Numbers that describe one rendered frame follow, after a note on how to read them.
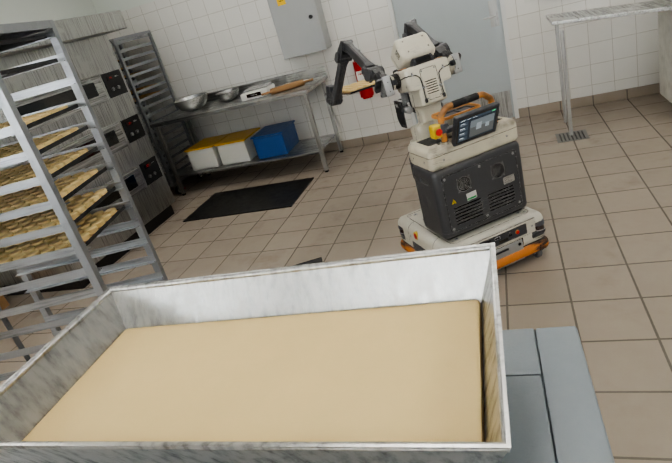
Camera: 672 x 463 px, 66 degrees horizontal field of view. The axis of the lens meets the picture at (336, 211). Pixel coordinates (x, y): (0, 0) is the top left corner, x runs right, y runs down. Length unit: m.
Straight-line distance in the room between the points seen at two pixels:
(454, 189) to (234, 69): 4.06
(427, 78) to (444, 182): 0.61
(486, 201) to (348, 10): 3.37
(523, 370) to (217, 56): 5.95
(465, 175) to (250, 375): 2.28
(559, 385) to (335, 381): 0.25
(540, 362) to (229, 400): 0.36
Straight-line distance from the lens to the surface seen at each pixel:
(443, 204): 2.76
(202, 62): 6.51
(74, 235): 2.02
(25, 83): 4.72
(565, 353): 0.69
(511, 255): 3.01
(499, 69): 5.73
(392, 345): 0.59
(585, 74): 5.79
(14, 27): 2.14
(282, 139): 5.61
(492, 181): 2.89
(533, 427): 0.61
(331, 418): 0.53
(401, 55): 2.99
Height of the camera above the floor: 1.62
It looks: 22 degrees down
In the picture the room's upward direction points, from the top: 16 degrees counter-clockwise
